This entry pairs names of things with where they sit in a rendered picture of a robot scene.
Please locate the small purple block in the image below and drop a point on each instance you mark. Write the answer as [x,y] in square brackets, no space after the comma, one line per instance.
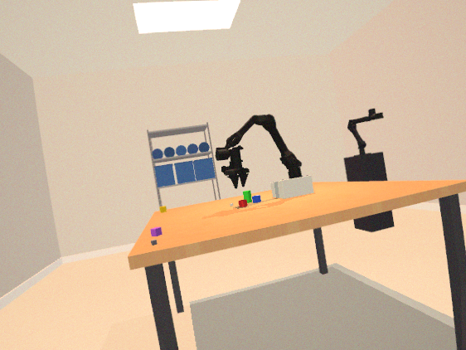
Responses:
[156,231]

